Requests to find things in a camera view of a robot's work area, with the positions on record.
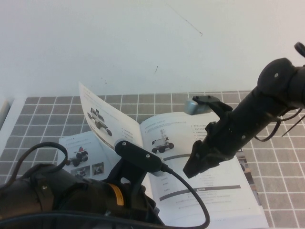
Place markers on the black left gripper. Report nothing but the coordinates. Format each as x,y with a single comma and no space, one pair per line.
143,210

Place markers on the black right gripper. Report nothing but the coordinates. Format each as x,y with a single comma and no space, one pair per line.
226,138

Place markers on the white product catalogue book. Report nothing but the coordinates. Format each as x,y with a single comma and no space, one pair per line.
214,198

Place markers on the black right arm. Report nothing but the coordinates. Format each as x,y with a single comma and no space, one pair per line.
274,83

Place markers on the grey white-checked tablecloth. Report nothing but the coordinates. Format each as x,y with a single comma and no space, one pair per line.
281,167

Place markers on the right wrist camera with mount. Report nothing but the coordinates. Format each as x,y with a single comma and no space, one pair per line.
195,107

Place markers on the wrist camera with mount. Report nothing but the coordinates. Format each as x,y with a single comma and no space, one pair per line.
135,152
195,107

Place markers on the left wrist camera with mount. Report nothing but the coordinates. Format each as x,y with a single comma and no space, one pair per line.
135,152

